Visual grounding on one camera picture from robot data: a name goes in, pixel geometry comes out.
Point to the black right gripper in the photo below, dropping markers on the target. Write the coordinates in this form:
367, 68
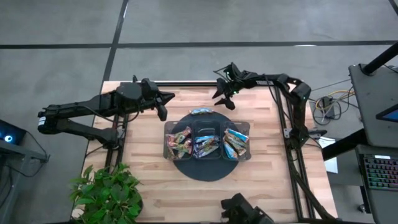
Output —
236, 81

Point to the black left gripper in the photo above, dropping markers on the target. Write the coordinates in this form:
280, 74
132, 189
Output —
150, 93

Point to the red green granola bar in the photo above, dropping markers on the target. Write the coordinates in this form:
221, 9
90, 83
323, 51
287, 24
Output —
184, 146
172, 154
170, 141

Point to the blue brown granola bar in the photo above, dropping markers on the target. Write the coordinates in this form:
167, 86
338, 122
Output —
239, 149
229, 153
237, 135
231, 140

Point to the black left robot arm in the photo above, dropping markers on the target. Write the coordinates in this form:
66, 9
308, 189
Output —
93, 104

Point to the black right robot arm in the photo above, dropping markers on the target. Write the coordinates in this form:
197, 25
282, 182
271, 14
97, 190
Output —
298, 102

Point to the grey translucent plastic bin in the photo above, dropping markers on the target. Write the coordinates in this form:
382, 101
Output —
207, 129
169, 129
245, 152

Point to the round dark woven mat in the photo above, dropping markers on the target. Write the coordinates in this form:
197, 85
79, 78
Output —
205, 169

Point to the black power brick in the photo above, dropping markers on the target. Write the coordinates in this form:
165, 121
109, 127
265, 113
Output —
326, 102

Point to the green leafy potted plant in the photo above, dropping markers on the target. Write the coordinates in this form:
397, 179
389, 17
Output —
105, 196

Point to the black support beam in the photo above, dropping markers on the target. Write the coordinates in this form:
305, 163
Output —
342, 145

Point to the white paper sheet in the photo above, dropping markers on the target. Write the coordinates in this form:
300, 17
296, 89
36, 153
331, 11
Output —
331, 165

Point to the grey workstation cart top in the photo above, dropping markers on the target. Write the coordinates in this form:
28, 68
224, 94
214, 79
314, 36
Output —
370, 102

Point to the grey metal side desk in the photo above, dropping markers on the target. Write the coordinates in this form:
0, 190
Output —
21, 151

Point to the black computer case blue light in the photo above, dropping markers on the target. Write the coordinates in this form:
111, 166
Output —
15, 132

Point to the black pole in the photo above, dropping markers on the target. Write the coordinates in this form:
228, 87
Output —
382, 57

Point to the blue screen monitor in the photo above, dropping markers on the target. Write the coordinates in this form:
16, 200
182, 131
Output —
392, 115

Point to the backlit keyboard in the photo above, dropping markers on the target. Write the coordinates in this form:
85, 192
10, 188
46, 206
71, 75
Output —
382, 172

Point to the black caster wheel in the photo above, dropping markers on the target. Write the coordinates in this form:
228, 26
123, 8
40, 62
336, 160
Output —
362, 208

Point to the grey keyboard desk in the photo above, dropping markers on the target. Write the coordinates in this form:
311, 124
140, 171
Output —
382, 205

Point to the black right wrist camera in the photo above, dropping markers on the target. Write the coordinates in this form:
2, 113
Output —
229, 104

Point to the black silver frame crossbar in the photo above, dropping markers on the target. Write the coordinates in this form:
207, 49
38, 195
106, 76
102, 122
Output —
192, 83

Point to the black aluminium frame rail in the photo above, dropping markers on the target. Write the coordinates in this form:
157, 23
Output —
119, 155
280, 115
288, 107
109, 155

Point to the silver metal bracket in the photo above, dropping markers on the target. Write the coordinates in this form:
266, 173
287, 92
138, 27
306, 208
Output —
287, 133

